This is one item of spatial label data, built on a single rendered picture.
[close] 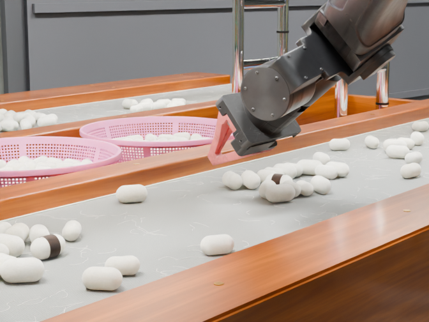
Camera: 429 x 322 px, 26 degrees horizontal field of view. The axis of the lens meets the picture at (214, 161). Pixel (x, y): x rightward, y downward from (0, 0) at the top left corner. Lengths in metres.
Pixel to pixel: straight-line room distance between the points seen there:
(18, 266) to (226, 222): 0.29
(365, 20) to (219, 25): 2.81
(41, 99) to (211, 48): 1.74
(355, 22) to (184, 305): 0.33
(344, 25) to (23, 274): 0.38
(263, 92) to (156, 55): 2.54
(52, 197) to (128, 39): 2.30
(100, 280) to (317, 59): 0.32
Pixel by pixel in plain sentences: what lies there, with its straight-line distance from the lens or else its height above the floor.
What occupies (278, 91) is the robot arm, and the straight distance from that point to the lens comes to 0.93.
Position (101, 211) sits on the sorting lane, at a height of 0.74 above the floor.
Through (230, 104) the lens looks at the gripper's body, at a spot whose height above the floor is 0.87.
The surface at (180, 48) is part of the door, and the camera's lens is 3.53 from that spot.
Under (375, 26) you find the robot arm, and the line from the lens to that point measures 0.88.
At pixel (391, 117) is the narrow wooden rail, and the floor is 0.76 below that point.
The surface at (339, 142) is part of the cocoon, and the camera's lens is 1.48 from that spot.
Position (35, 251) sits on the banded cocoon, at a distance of 0.91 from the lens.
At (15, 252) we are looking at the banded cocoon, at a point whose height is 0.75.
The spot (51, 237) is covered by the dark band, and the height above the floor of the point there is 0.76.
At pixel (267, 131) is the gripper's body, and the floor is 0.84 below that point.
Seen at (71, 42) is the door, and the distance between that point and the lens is 3.24.
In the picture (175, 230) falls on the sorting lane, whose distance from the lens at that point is 1.00.
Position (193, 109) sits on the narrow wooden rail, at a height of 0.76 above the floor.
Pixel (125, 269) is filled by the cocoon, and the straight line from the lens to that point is 0.85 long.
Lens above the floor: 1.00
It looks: 11 degrees down
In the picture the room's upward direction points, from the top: straight up
